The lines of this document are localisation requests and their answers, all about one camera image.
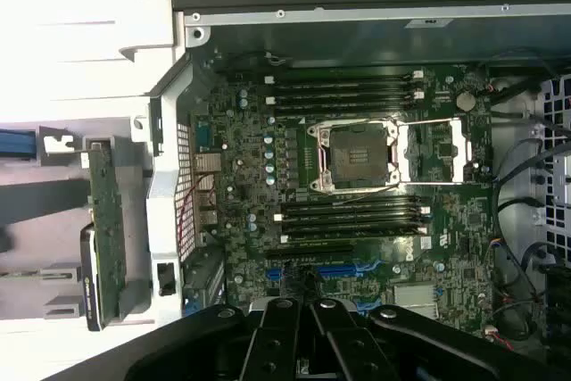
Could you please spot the silver socket cover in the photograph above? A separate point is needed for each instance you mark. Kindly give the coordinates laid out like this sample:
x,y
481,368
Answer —
x,y
459,153

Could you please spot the silver chipset heatsink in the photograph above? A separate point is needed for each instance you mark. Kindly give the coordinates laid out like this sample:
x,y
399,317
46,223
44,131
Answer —
x,y
412,300

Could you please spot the green motherboard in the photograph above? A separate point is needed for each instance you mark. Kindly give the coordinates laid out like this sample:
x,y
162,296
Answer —
x,y
250,131

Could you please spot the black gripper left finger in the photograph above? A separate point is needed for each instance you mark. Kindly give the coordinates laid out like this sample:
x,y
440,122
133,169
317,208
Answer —
x,y
267,345

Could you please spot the CPU socket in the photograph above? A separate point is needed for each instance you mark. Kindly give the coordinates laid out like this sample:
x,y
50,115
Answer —
x,y
357,153

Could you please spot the blue expansion slot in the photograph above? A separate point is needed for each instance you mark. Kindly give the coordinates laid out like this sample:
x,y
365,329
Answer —
x,y
339,272

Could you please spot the tall metal disk bay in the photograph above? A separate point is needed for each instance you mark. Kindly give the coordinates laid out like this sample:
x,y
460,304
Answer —
x,y
557,153

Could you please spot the silver coin battery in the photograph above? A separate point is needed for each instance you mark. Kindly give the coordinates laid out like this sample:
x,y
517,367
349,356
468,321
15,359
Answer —
x,y
466,101

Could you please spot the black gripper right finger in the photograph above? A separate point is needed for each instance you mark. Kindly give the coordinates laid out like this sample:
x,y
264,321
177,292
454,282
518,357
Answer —
x,y
348,345

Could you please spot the open PC case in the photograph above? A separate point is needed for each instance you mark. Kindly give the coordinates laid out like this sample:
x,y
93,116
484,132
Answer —
x,y
357,42

